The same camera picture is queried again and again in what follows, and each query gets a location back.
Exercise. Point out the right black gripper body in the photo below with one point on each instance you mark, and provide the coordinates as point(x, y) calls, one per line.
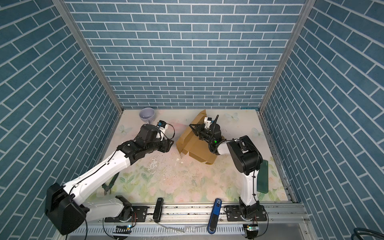
point(202, 133)

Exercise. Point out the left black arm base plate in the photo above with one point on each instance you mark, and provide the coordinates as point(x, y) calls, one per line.
point(138, 214)

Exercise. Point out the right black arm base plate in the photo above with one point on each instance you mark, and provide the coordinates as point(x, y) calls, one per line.
point(237, 213)

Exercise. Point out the left aluminium corner post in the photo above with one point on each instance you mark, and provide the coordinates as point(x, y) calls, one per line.
point(77, 34)

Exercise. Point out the lavender ceramic cup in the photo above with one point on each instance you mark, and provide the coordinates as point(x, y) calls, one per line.
point(147, 115)

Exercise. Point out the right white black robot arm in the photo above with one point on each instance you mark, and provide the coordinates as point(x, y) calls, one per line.
point(246, 158)

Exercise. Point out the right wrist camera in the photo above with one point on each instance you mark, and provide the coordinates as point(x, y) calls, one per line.
point(207, 122)

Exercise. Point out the brown cardboard paper box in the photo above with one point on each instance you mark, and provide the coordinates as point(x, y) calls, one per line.
point(189, 144)

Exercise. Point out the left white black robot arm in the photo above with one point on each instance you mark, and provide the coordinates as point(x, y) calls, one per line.
point(66, 205)

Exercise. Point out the black marker pen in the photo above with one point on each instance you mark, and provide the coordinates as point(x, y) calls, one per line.
point(158, 210)

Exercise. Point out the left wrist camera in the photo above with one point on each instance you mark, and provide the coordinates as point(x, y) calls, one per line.
point(162, 126)

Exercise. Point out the green handled pliers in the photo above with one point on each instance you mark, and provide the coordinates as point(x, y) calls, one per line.
point(108, 187)

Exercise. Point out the right aluminium corner post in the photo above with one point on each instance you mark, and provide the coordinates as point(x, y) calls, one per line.
point(303, 16)

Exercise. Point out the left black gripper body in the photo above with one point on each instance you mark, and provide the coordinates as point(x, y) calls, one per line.
point(163, 145)

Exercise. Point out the aluminium front rail frame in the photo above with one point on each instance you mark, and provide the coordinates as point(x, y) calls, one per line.
point(287, 220)

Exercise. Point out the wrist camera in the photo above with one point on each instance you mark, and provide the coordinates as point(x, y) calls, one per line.
point(162, 126)
point(207, 122)

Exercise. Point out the dark green phone case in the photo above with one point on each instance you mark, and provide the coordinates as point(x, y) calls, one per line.
point(263, 178)

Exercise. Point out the aluminium corner post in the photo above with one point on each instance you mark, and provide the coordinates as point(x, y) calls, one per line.
point(303, 16)
point(77, 34)

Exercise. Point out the blue black stapler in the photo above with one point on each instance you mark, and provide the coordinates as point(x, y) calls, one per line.
point(214, 217)

